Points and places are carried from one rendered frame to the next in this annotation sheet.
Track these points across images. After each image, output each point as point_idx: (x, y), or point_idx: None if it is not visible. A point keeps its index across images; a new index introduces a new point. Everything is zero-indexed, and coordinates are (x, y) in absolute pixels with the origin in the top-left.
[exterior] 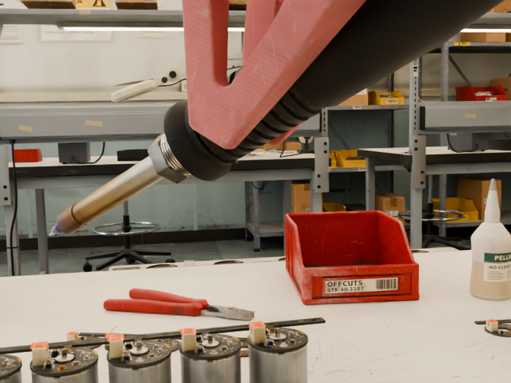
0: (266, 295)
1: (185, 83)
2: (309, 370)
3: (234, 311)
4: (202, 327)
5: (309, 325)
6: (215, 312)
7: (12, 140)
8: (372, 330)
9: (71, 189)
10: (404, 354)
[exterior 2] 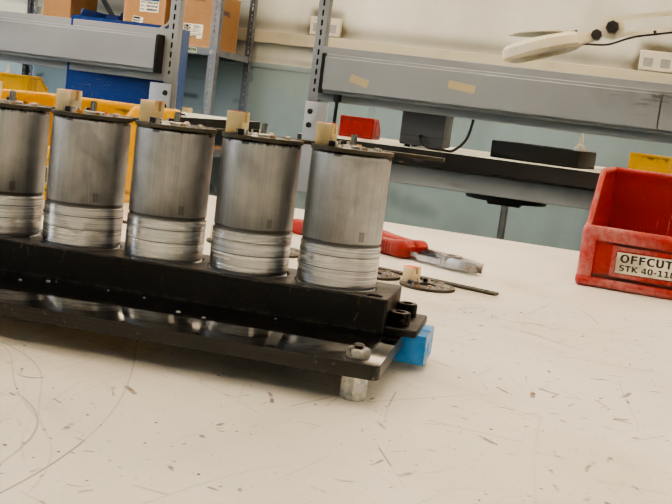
0: (531, 268)
1: (647, 57)
2: (494, 315)
3: (453, 258)
4: (398, 265)
5: (556, 295)
6: (429, 257)
7: (337, 97)
8: (650, 317)
9: (425, 204)
10: (665, 339)
